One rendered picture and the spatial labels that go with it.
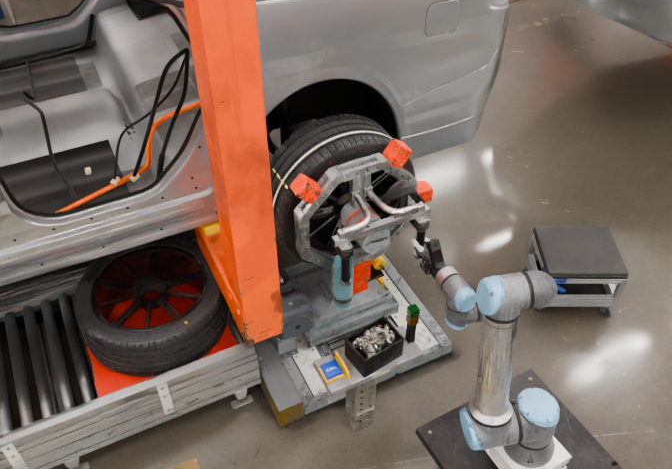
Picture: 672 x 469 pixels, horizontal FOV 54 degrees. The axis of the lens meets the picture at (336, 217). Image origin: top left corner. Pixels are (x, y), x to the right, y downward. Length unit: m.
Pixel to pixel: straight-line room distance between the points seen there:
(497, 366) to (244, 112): 1.14
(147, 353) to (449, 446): 1.28
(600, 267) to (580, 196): 1.03
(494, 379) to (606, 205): 2.34
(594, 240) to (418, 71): 1.33
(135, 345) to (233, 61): 1.40
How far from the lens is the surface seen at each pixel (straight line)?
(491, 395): 2.37
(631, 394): 3.53
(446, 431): 2.83
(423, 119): 3.17
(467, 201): 4.24
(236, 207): 2.24
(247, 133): 2.08
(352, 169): 2.60
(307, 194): 2.55
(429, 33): 2.94
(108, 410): 2.95
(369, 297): 3.31
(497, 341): 2.19
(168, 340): 2.89
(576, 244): 3.61
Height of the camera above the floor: 2.73
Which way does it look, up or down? 42 degrees down
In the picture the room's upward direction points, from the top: straight up
